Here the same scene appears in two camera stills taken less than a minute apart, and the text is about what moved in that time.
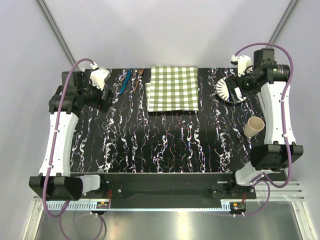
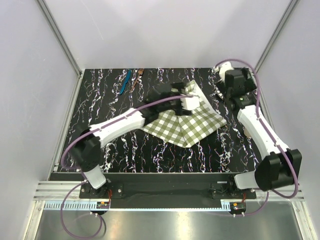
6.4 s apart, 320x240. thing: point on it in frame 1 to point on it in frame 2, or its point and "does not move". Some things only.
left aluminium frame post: (57, 34) does not move
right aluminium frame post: (293, 5) does not move
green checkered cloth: (173, 88) to (189, 129)
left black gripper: (103, 104) to (178, 87)
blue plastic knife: (127, 77) does not move
